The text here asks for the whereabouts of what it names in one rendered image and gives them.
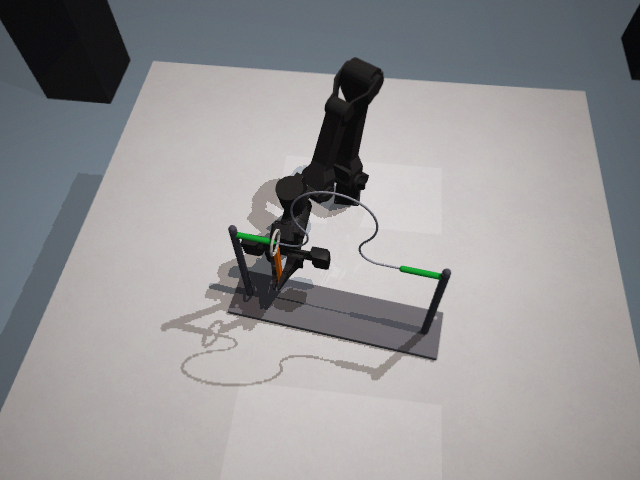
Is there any orange handle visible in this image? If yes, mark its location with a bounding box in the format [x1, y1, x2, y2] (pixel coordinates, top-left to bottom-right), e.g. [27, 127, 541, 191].
[270, 229, 283, 282]

